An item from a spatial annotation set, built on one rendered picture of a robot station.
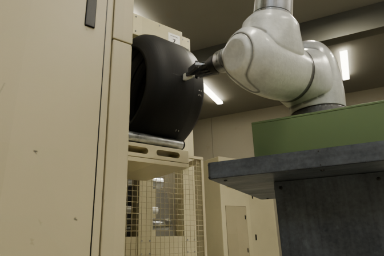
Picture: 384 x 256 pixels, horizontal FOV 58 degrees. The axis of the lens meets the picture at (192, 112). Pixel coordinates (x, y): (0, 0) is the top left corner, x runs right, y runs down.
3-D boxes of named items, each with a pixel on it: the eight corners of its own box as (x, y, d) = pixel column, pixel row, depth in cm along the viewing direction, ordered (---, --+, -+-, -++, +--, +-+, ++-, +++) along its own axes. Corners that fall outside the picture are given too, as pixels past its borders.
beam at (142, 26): (92, 18, 190) (95, -4, 195) (76, 39, 209) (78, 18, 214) (183, 51, 225) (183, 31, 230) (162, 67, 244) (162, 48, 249)
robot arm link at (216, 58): (221, 43, 130) (211, 48, 135) (220, 66, 128) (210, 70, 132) (238, 51, 135) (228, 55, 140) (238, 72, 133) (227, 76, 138)
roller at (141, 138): (116, 135, 139) (115, 126, 141) (111, 141, 141) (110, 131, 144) (186, 147, 159) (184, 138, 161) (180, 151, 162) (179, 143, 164)
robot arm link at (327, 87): (359, 110, 98) (344, 42, 106) (321, 96, 88) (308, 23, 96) (311, 125, 111) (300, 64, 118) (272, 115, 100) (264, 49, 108)
